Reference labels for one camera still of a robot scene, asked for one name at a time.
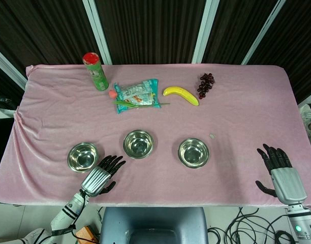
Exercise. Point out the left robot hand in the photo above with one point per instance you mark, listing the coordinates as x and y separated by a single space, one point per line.
95 179

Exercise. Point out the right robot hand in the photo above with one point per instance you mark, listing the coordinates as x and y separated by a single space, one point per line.
287 183

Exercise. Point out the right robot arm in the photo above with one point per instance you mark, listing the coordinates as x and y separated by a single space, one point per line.
301 221

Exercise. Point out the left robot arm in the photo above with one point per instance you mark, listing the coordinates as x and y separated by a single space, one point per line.
67 207

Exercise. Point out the stainless steel bowl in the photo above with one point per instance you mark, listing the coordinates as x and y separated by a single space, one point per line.
193 153
82 158
138 144

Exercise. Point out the orange box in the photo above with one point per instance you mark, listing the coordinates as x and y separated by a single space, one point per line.
85 232

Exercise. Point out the white grey sneaker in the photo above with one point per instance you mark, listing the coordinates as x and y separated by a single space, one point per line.
309 117

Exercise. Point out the pink velvet tablecloth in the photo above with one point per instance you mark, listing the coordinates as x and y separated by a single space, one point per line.
56 114

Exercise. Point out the teal snack bag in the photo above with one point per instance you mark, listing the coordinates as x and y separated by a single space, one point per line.
137 91

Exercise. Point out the green chip can red lid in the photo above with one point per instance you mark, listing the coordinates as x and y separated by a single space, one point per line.
97 73

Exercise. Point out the yellow banana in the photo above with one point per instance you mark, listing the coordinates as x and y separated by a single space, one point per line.
182 93

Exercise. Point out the dark purple grape bunch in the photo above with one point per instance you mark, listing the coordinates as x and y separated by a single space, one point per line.
205 82

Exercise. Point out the white partition post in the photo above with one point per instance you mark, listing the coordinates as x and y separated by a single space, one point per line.
266 31
205 30
8 64
97 30

